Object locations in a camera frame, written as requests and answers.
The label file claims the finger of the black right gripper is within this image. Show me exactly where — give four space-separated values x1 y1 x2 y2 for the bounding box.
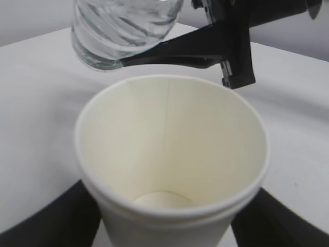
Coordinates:
122 27 231 69

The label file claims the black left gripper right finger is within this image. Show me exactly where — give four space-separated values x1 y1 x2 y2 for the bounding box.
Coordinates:
231 188 328 247

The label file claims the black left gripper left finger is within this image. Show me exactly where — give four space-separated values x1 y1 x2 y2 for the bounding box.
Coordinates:
1 181 101 246

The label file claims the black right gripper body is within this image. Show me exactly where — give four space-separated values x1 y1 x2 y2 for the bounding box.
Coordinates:
191 1 321 90

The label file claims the clear water bottle green label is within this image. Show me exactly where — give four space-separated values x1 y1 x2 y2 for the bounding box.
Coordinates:
71 1 184 71

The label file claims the white paper cup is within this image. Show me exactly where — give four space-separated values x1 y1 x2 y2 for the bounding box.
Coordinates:
75 75 269 246

